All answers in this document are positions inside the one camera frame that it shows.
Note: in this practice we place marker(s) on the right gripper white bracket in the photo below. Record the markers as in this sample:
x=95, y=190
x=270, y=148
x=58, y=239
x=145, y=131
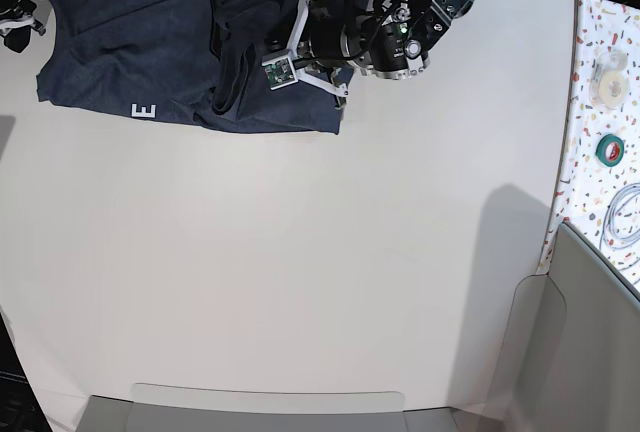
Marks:
x=16, y=25

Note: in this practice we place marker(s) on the dark blue t-shirt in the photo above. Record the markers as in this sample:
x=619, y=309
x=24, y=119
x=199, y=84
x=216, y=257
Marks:
x=189, y=62

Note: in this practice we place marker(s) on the grey chair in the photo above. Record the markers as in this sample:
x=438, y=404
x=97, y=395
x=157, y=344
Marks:
x=570, y=355
x=170, y=408

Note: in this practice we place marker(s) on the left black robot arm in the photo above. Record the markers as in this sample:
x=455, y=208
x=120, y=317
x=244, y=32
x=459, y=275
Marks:
x=388, y=39

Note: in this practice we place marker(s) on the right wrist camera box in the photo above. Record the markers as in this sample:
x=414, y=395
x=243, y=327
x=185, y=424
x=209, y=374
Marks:
x=279, y=70

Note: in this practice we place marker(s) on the green tape roll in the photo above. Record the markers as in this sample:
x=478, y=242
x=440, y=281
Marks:
x=610, y=150

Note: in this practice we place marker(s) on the grey chair at bottom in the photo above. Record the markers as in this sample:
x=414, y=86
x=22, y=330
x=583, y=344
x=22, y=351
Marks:
x=170, y=408

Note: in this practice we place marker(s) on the terrazzo patterned side table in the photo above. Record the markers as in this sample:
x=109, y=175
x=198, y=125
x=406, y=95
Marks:
x=601, y=203

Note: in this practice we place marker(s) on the clear tape roll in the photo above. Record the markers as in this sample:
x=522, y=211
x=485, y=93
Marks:
x=609, y=86

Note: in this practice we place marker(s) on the grey chair at right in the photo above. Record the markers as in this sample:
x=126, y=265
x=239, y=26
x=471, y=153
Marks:
x=570, y=355

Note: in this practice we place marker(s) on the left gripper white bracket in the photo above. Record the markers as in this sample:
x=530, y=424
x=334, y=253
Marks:
x=310, y=71

